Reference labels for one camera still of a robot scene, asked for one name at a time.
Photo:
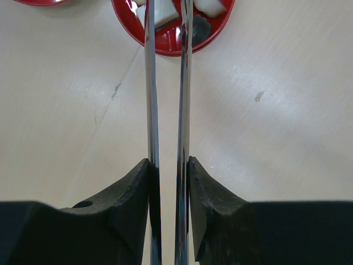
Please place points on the dark flower chocolate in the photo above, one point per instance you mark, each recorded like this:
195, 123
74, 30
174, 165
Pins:
201, 30

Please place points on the white square chocolate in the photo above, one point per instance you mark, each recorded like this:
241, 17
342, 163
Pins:
164, 12

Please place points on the red round tin box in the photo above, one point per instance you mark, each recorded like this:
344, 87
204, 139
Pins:
168, 38

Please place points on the metal serving tongs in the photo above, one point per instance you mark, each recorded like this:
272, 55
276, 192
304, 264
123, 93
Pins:
181, 252

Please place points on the white wedge chocolate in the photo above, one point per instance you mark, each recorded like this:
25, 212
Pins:
211, 8

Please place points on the red tin lid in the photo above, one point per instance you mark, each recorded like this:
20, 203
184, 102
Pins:
41, 3

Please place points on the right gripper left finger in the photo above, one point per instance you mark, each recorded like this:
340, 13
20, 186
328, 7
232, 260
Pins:
107, 228

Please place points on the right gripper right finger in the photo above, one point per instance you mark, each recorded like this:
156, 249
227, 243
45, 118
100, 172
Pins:
227, 229

